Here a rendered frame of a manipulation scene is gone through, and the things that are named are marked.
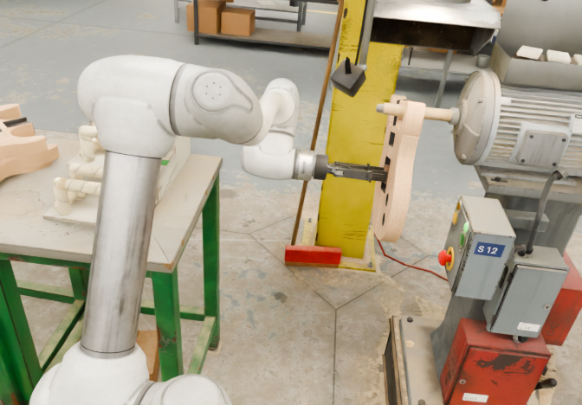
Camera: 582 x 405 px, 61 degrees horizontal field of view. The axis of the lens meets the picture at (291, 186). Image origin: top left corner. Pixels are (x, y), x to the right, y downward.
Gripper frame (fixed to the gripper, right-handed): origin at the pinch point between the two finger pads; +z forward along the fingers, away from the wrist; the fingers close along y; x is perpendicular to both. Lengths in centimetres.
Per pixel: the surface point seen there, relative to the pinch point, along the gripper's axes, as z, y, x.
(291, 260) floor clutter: -26, -107, -69
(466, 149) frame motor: 18.5, 11.4, 11.0
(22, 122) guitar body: -118, -17, 0
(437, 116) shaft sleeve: 11.0, 6.2, 18.4
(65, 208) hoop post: -85, 17, -17
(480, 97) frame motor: 18.7, 14.2, 24.5
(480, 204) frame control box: 20.9, 22.2, -1.0
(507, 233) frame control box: 24.3, 32.7, -4.7
